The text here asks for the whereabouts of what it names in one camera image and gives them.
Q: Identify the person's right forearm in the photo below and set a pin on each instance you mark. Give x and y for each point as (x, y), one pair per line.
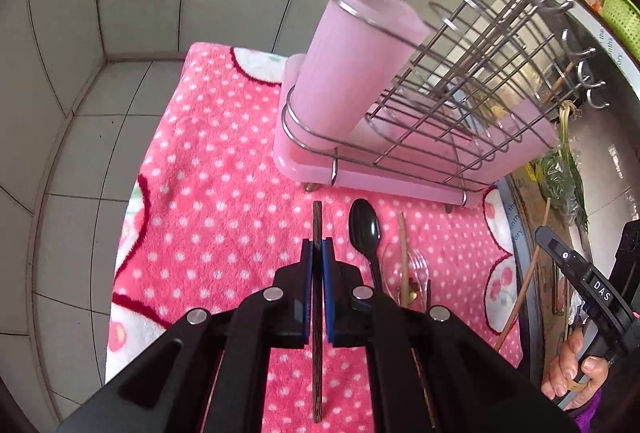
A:
(592, 415)

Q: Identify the pink polka dot blanket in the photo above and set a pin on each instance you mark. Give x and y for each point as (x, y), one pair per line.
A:
(210, 213)

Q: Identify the light wooden spoon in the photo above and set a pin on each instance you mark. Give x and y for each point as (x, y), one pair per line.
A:
(401, 243)

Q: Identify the green plastic basket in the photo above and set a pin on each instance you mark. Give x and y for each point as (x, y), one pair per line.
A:
(622, 18)

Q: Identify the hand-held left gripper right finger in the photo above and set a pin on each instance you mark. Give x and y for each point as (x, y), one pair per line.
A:
(327, 293)

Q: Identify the person's right hand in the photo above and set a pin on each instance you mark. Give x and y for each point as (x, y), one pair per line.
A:
(570, 368)

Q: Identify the dark wooden chopstick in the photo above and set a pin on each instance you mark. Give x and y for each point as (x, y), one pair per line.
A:
(317, 223)

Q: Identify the pink plastic utensil cup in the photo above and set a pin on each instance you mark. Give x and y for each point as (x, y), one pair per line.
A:
(535, 130)
(350, 63)

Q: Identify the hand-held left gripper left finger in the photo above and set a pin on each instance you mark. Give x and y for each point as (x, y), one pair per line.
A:
(306, 283)

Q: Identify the clear plastic spoon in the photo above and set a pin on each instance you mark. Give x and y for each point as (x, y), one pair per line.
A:
(419, 263)

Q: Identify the green onions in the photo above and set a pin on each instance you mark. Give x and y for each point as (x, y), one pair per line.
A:
(567, 173)

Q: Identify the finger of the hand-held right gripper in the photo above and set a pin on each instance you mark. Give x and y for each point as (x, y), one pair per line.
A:
(575, 265)
(631, 258)

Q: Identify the pink plastic drip tray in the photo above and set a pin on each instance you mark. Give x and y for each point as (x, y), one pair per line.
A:
(300, 163)

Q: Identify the light wooden chopstick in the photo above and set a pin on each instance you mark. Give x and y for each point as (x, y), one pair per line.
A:
(520, 285)

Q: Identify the black plastic spoon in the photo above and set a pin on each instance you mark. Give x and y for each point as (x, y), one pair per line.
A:
(365, 223)

